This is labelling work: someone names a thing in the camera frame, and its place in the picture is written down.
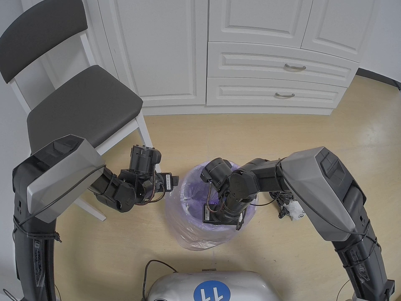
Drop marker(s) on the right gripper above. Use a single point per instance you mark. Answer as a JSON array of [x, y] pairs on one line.
[[225, 215]]

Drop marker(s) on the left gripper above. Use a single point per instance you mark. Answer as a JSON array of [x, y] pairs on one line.
[[161, 183]]

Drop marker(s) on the purple plastic bag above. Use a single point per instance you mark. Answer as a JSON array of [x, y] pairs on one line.
[[177, 227]]

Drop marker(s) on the black plastic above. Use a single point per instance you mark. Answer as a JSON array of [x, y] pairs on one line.
[[283, 199]]

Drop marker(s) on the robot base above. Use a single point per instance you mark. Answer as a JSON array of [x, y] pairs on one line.
[[213, 284]]

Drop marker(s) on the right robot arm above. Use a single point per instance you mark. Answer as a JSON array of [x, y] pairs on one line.
[[322, 193]]

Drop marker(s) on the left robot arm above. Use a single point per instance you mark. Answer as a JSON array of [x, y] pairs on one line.
[[56, 174]]

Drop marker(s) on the clear printed wrapper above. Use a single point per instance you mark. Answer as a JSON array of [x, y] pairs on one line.
[[296, 212]]

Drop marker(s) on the white chair dark grey seat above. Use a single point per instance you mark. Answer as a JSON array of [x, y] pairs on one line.
[[78, 105]]

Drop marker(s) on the white wardrobe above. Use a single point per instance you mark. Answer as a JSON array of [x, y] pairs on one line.
[[156, 42]]

